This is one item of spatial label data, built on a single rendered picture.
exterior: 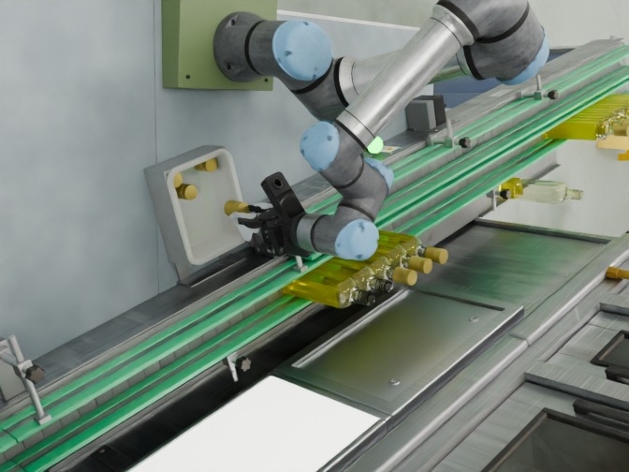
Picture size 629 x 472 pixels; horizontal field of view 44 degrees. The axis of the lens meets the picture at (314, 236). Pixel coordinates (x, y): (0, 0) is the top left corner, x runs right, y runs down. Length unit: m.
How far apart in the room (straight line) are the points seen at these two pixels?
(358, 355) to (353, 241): 0.39
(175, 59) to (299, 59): 0.27
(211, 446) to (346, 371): 0.33
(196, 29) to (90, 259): 0.53
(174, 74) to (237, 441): 0.76
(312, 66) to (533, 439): 0.83
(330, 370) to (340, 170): 0.49
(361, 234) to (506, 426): 0.45
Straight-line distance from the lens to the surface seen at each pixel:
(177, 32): 1.69
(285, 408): 1.59
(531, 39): 1.50
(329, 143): 1.34
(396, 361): 1.67
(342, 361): 1.70
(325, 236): 1.43
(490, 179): 2.36
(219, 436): 1.56
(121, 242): 1.71
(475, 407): 1.54
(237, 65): 1.72
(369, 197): 1.44
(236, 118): 1.86
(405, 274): 1.71
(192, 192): 1.71
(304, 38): 1.60
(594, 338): 1.77
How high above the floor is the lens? 2.20
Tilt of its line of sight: 45 degrees down
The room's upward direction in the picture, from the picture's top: 101 degrees clockwise
